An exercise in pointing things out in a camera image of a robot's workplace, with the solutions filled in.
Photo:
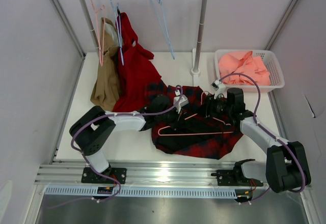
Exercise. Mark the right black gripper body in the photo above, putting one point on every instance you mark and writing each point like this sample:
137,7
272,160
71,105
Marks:
217,107

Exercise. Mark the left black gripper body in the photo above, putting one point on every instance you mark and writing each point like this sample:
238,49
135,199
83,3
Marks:
171,117

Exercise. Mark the pink hanger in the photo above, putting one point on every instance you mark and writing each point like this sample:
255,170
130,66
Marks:
198,122
99,32

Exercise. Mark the red plaid skirt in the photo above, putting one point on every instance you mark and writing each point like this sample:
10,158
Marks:
203,147

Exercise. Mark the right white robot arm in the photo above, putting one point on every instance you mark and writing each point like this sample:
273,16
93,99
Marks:
286,166

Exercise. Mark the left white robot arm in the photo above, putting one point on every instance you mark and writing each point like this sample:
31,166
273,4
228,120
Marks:
92,130

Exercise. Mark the left blue hanger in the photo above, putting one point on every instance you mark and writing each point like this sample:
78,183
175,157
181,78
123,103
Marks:
119,29

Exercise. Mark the red hanging garment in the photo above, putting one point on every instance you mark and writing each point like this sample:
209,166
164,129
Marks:
135,69

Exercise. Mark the pink garment in basket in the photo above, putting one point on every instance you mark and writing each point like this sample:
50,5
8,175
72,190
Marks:
246,63

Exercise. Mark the white plastic basket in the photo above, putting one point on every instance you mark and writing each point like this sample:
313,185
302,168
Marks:
269,60

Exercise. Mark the tan hanging garment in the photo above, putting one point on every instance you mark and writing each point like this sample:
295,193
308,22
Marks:
107,89

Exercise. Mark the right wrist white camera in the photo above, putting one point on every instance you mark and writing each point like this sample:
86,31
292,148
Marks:
219,88

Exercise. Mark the wrist white camera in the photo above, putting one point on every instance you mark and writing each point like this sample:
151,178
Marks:
180,100
219,88

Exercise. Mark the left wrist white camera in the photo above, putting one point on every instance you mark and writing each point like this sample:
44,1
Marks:
180,100

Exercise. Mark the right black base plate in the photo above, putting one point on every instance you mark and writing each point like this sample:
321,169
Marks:
234,178

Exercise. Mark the white slotted cable duct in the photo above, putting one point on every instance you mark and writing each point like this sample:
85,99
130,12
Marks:
211,193

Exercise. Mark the aluminium mounting rail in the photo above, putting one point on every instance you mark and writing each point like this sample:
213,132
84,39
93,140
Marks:
139,173

